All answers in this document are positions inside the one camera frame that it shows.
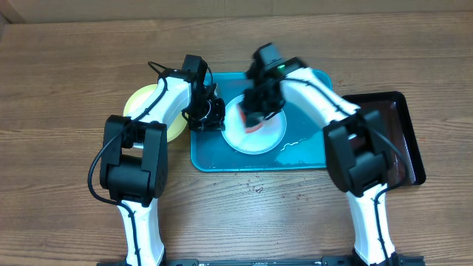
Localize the orange black sponge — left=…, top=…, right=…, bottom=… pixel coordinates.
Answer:
left=238, top=105, right=264, bottom=134

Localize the yellow plate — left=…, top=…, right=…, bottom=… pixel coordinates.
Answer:
left=123, top=84, right=187, bottom=142

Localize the black rectangular tray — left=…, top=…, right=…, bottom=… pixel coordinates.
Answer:
left=344, top=91, right=426, bottom=185

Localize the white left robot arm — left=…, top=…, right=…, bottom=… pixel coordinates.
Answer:
left=91, top=55, right=225, bottom=265

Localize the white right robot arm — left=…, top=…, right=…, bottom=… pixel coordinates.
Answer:
left=240, top=43, right=399, bottom=265

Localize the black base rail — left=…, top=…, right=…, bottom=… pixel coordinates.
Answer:
left=97, top=254, right=426, bottom=266

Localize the light blue plate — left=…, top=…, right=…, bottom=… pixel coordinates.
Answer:
left=222, top=95, right=287, bottom=154

